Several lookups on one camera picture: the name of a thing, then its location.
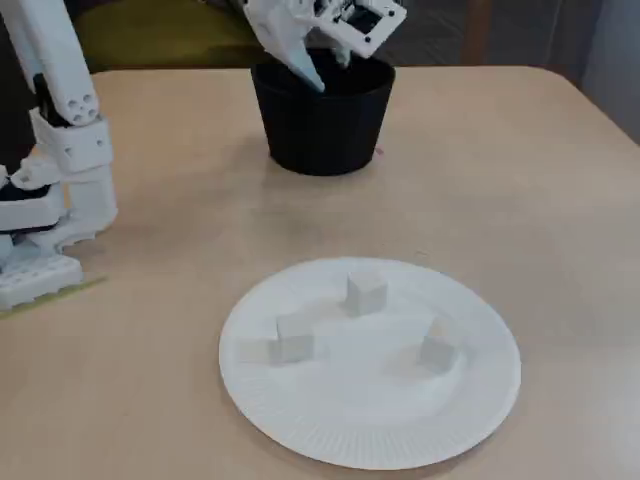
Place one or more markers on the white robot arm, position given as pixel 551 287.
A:
pixel 65 75

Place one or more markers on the olive green chair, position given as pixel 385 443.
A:
pixel 150 30

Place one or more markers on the wooden post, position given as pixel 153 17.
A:
pixel 471 30

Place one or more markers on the black pot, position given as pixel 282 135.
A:
pixel 320 130

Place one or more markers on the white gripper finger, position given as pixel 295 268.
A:
pixel 307 65
pixel 342 57

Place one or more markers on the white paper plate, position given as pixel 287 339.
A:
pixel 370 415

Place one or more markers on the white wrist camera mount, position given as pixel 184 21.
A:
pixel 360 25

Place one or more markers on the white cube block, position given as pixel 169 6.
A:
pixel 437 355
pixel 367 297
pixel 295 345

